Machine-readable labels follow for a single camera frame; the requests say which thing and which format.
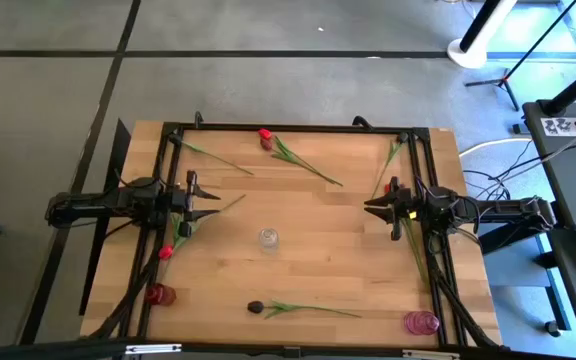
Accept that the black desk leg bar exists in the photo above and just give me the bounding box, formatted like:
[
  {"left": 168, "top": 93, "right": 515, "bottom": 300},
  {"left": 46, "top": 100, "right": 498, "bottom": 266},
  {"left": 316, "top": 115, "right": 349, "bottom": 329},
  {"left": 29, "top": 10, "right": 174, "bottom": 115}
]
[{"left": 477, "top": 222, "right": 552, "bottom": 256}]

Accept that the black leaning pole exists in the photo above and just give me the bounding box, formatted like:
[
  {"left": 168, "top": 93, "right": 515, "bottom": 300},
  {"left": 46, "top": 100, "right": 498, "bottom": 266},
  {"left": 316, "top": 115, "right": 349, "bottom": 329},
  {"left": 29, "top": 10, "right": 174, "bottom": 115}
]
[{"left": 458, "top": 0, "right": 503, "bottom": 54}]

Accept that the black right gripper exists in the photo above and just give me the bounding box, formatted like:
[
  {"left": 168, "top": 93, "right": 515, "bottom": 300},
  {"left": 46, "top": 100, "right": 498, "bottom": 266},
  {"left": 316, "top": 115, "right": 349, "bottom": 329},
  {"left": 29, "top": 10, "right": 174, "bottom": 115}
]
[{"left": 363, "top": 175, "right": 416, "bottom": 243}]

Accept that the black side panel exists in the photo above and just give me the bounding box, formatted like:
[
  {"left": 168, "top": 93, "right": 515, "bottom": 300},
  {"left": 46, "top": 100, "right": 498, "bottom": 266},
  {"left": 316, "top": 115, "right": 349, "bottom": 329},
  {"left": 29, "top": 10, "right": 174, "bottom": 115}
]
[{"left": 78, "top": 118, "right": 133, "bottom": 317}]

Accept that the pink glass vase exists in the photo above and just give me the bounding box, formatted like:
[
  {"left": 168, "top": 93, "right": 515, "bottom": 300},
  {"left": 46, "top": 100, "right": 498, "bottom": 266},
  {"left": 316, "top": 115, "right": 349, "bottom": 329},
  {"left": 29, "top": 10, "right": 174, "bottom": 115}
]
[{"left": 402, "top": 310, "right": 441, "bottom": 336}]

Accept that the red glass vase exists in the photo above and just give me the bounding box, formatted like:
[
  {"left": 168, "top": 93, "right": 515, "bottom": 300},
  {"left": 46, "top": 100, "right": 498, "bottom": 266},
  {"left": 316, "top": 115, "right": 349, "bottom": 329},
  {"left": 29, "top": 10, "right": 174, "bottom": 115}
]
[{"left": 143, "top": 282, "right": 178, "bottom": 307}]

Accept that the white marker label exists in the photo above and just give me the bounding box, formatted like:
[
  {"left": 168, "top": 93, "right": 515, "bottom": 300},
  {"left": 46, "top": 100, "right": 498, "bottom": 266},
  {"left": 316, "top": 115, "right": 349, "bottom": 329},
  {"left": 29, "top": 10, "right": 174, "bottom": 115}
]
[{"left": 540, "top": 115, "right": 576, "bottom": 137}]

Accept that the green stem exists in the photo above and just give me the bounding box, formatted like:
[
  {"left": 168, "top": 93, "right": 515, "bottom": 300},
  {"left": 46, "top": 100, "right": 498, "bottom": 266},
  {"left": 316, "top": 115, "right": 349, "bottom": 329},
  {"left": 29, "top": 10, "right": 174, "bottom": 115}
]
[{"left": 170, "top": 133, "right": 255, "bottom": 176}]

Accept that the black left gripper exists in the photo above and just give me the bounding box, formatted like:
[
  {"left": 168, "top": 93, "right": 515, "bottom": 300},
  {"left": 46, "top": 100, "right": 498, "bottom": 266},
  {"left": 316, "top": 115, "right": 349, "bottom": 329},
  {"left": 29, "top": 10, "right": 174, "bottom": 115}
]
[{"left": 170, "top": 169, "right": 222, "bottom": 239}]

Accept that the silver metal bracket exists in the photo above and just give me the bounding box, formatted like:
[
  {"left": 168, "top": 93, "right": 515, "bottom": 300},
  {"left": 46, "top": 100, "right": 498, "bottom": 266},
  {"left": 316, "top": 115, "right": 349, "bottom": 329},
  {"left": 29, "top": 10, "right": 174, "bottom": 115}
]
[
  {"left": 401, "top": 348, "right": 462, "bottom": 360},
  {"left": 125, "top": 343, "right": 183, "bottom": 356}
]

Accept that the black floor cable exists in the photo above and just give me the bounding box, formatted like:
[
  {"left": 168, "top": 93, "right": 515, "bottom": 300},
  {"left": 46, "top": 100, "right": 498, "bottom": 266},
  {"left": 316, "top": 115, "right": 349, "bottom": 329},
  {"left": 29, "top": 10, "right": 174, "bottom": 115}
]
[{"left": 462, "top": 149, "right": 549, "bottom": 201}]

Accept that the clear ribbed glass vase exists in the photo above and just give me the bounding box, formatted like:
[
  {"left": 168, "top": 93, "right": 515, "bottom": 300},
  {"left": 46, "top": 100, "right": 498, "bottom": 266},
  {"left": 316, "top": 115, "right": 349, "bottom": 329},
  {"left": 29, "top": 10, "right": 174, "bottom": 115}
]
[{"left": 258, "top": 227, "right": 280, "bottom": 253}]

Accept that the dark red artificial tulip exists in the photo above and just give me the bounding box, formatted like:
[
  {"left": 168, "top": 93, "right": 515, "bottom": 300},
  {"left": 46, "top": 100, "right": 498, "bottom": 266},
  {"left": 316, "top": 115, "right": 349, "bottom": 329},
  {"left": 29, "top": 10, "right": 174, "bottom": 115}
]
[
  {"left": 160, "top": 213, "right": 182, "bottom": 281},
  {"left": 260, "top": 138, "right": 319, "bottom": 176}
]

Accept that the black camera rig beam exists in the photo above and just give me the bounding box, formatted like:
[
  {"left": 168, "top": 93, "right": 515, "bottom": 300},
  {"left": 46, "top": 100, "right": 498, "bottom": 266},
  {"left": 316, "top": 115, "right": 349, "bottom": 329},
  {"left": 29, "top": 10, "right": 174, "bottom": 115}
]
[{"left": 0, "top": 337, "right": 576, "bottom": 360}]

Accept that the black tripod stand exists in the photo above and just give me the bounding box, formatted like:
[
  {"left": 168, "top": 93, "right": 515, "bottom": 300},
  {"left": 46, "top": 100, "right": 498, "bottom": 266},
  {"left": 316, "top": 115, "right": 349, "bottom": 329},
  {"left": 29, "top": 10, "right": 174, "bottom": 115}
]
[{"left": 463, "top": 0, "right": 576, "bottom": 112}]

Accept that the white floor cable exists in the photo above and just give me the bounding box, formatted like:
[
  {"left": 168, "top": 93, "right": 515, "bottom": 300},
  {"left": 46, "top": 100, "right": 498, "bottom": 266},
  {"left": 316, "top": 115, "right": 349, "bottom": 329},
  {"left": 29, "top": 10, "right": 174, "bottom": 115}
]
[{"left": 458, "top": 137, "right": 532, "bottom": 159}]

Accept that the black aluminium table frame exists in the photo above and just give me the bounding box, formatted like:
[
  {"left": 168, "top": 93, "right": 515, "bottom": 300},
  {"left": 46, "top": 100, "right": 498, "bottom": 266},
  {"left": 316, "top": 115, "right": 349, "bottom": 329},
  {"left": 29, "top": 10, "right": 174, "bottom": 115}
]
[{"left": 80, "top": 118, "right": 504, "bottom": 351}]

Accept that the white pedestal stand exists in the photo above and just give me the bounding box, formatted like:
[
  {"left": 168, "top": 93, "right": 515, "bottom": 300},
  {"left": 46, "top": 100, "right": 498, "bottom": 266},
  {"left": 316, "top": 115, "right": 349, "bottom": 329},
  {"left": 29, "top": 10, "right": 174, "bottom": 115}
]
[{"left": 446, "top": 0, "right": 519, "bottom": 70}]

